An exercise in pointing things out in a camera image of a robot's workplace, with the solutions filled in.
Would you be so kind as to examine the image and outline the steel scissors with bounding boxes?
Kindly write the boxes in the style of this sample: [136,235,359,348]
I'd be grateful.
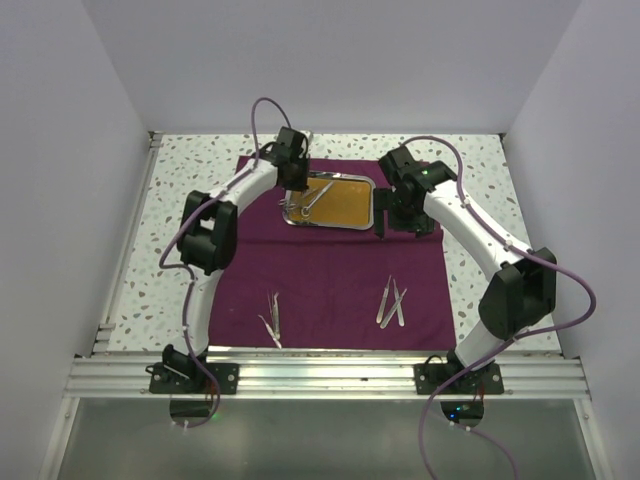
[278,188,317,212]

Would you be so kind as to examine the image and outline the steel tray yellow liner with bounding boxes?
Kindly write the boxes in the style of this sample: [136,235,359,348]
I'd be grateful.
[281,171,376,231]

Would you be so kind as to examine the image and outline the steel scalpel handle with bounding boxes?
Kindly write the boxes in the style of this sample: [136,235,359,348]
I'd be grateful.
[393,280,405,327]
[376,275,393,325]
[380,289,407,329]

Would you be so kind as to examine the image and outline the steel tweezers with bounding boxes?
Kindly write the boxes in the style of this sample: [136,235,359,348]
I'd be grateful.
[258,315,283,349]
[273,292,281,339]
[267,291,277,334]

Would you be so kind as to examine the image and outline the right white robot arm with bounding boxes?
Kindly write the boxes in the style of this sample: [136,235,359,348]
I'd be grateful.
[374,146,557,393]

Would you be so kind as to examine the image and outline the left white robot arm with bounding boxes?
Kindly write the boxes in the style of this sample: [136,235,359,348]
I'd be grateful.
[153,127,309,394]

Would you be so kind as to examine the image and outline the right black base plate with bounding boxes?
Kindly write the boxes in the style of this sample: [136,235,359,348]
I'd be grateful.
[413,355,505,395]

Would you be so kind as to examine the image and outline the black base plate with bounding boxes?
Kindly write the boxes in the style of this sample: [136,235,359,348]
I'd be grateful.
[145,362,240,395]
[413,355,505,395]

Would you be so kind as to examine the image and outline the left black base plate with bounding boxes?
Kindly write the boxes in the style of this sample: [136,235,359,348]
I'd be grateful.
[145,362,240,395]

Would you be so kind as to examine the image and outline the aluminium left rail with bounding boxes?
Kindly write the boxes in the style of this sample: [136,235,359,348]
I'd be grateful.
[90,131,164,356]

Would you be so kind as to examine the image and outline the aluminium rail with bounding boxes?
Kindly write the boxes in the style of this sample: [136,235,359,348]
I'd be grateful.
[90,131,164,356]
[63,349,590,400]

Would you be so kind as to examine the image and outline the aluminium front rail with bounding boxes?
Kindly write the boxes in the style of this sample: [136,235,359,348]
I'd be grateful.
[63,349,590,400]

